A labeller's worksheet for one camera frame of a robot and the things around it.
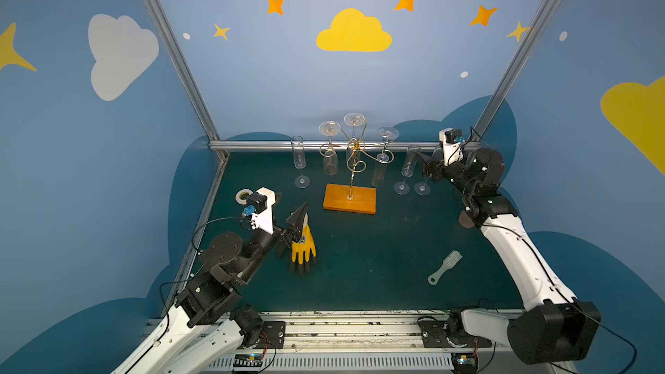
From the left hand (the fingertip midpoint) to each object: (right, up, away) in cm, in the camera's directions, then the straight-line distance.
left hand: (292, 196), depth 59 cm
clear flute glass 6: (+24, +9, +15) cm, 29 cm away
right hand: (+40, +14, +15) cm, 45 cm away
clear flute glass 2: (+39, +14, +35) cm, 54 cm away
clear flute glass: (-5, +3, +52) cm, 52 cm away
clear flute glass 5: (+16, +15, +22) cm, 31 cm away
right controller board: (+48, -49, +14) cm, 70 cm away
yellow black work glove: (-1, -22, +29) cm, 36 cm away
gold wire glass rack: (+18, -4, +45) cm, 49 cm away
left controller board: (-15, -49, +14) cm, 53 cm away
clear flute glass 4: (+9, +11, +34) cm, 37 cm away
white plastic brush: (+50, -25, +29) cm, 63 cm away
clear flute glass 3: (+48, 0, +51) cm, 70 cm away
